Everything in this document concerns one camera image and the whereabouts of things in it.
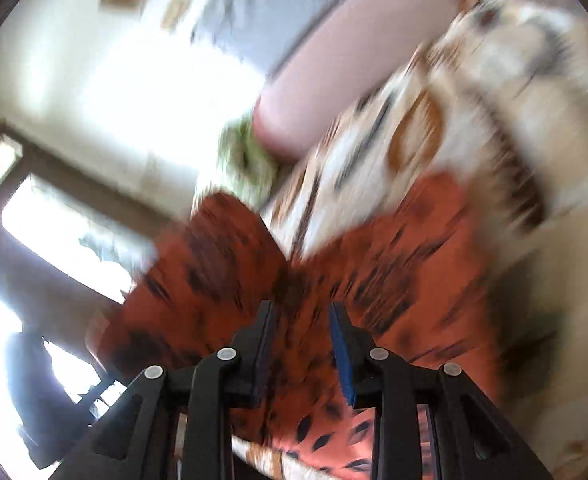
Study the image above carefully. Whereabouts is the stained glass wooden door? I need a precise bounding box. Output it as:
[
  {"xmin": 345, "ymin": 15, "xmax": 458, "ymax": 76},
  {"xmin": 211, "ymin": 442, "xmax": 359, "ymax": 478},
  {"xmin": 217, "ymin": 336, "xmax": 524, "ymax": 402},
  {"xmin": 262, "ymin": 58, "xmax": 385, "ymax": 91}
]
[{"xmin": 0, "ymin": 120, "xmax": 166, "ymax": 479}]

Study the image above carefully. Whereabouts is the beige leaf-pattern bedspread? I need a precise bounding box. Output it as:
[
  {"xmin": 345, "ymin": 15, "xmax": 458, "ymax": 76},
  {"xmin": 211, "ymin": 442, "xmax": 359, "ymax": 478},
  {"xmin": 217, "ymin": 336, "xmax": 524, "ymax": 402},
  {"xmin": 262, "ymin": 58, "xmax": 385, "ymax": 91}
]
[{"xmin": 193, "ymin": 0, "xmax": 588, "ymax": 480}]

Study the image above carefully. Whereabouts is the pink cylindrical bolster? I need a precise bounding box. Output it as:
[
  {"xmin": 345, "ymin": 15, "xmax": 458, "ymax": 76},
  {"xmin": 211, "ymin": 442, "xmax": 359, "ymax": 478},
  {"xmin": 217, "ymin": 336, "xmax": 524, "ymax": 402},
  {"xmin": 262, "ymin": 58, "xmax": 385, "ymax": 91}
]
[{"xmin": 253, "ymin": 0, "xmax": 466, "ymax": 162}]

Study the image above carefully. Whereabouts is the green white checkered pillow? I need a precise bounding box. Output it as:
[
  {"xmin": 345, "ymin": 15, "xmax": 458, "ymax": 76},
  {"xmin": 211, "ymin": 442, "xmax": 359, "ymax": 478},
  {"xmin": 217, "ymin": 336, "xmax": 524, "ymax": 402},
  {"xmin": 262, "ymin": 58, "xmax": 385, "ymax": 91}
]
[{"xmin": 217, "ymin": 114, "xmax": 279, "ymax": 209}]

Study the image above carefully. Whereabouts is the grey pillow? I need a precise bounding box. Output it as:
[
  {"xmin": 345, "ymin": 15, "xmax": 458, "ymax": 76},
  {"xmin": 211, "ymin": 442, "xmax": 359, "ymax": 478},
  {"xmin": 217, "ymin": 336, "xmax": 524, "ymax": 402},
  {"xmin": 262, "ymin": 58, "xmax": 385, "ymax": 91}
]
[{"xmin": 192, "ymin": 0, "xmax": 344, "ymax": 76}]

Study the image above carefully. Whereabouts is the orange black floral blouse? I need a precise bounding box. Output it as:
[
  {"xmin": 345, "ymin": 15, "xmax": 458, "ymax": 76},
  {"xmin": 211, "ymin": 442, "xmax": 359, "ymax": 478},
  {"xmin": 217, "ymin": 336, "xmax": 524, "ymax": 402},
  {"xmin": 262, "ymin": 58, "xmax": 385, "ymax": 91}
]
[{"xmin": 88, "ymin": 172, "xmax": 501, "ymax": 479}]

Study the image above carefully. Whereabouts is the beige wall switch plate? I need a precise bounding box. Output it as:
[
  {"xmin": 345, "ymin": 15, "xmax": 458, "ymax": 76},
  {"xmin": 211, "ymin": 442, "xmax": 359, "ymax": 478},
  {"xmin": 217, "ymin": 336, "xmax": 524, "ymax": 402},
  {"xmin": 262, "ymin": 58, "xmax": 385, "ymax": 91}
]
[{"xmin": 160, "ymin": 0, "xmax": 192, "ymax": 32}]

